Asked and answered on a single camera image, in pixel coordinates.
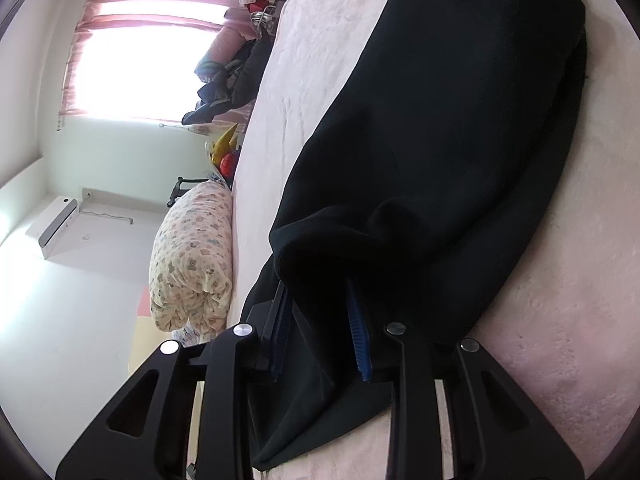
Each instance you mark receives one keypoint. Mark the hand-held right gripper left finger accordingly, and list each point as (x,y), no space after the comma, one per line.
(281,350)

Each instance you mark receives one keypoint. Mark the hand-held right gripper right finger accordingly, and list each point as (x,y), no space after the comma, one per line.
(359,340)

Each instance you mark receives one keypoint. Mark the black pants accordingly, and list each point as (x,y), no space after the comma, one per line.
(425,135)

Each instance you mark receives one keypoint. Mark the floral patterned pillow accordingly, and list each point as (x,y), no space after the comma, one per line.
(190,260)

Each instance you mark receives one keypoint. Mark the black metal stand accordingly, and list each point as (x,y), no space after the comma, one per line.
(177,191)

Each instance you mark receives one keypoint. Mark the red ball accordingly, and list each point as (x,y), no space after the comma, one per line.
(228,164)

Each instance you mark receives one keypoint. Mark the pink bed sheet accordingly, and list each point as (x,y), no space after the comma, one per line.
(550,285)

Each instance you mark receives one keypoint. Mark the yellow toy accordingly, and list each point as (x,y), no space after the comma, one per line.
(223,142)

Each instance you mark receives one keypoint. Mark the white air conditioner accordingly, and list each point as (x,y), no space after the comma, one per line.
(52,227)

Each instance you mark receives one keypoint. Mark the pile of dark clothes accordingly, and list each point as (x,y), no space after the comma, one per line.
(245,75)

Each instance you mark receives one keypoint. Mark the pink pillow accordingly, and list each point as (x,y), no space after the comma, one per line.
(227,40)

